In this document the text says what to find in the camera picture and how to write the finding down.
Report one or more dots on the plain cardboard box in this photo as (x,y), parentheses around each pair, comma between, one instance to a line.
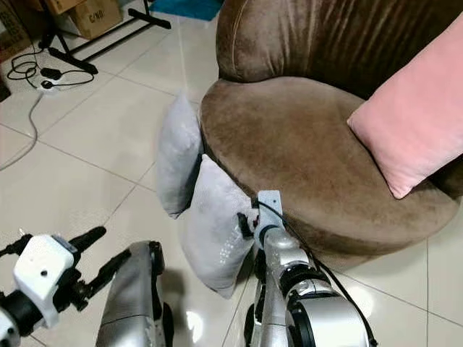
(61,5)

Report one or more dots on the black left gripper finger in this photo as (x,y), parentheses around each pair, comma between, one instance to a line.
(90,236)
(110,273)

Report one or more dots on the black power adapter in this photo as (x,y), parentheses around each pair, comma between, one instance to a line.
(52,73)

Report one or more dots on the silver left robot leg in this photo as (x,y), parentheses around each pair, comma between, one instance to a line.
(126,303)

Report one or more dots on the cardboard box with white label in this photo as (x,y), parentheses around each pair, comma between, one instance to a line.
(13,32)

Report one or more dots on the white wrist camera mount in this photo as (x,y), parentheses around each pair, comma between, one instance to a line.
(270,211)
(43,271)

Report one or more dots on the pink pillow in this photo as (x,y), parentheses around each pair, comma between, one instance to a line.
(412,116)

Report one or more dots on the black metal floor stand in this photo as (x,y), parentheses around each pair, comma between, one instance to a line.
(72,59)

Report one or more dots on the grey pillow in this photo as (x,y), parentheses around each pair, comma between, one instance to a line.
(179,155)
(213,231)

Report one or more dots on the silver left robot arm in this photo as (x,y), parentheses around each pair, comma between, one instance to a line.
(14,322)

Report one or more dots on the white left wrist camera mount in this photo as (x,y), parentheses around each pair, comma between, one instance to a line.
(43,271)

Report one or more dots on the silver right robot leg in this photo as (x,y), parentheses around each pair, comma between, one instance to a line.
(264,311)

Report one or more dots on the printed cardboard box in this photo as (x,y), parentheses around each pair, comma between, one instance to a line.
(95,16)

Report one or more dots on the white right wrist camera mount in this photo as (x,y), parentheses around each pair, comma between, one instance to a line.
(270,211)

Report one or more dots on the blue mat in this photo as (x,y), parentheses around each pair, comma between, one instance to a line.
(188,7)

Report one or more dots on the black box-shaped object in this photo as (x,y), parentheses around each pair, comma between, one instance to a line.
(4,88)

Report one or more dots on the silver robot leg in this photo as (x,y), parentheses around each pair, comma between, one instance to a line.
(126,303)
(264,311)

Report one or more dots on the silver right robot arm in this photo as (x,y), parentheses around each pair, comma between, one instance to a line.
(311,303)

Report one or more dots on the brown velvet round sofa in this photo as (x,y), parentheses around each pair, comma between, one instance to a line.
(289,137)

